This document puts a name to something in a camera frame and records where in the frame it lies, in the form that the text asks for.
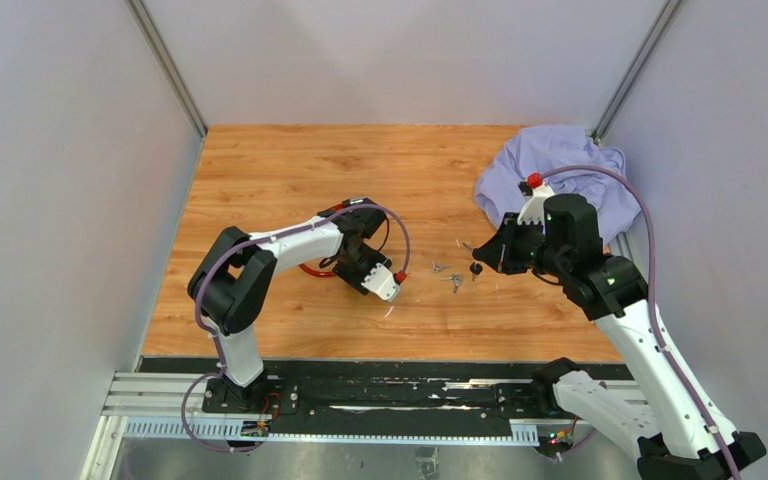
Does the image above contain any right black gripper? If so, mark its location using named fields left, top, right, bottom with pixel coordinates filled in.
left=475, top=212, right=568, bottom=278

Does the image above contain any black head key bunch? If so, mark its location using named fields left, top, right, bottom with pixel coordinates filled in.
left=461, top=242, right=484, bottom=282

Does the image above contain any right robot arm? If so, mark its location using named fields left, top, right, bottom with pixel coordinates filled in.
left=472, top=194, right=767, bottom=479

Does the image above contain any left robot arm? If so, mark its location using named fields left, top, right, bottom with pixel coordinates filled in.
left=187, top=200, right=401, bottom=413

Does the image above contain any silver key pair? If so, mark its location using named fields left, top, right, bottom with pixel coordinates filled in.
left=441, top=273, right=464, bottom=294

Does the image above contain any lavender crumpled cloth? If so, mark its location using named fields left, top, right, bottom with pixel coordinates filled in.
left=473, top=125, right=640, bottom=243

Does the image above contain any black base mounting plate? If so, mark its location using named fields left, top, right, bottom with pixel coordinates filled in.
left=201, top=359, right=582, bottom=440

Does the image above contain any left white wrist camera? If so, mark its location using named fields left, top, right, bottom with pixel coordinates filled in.
left=361, top=263, right=401, bottom=302

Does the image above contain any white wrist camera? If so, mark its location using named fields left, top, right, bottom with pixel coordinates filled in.
left=361, top=263, right=401, bottom=302
left=517, top=183, right=555, bottom=225

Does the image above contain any red cable lock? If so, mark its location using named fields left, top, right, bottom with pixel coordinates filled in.
left=299, top=197, right=366, bottom=278

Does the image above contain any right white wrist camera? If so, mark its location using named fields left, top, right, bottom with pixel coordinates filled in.
left=517, top=183, right=555, bottom=225

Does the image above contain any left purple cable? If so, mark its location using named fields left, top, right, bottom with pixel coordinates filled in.
left=180, top=202, right=413, bottom=455

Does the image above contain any aluminium frame rail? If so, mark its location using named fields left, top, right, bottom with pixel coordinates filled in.
left=102, top=372, right=707, bottom=448

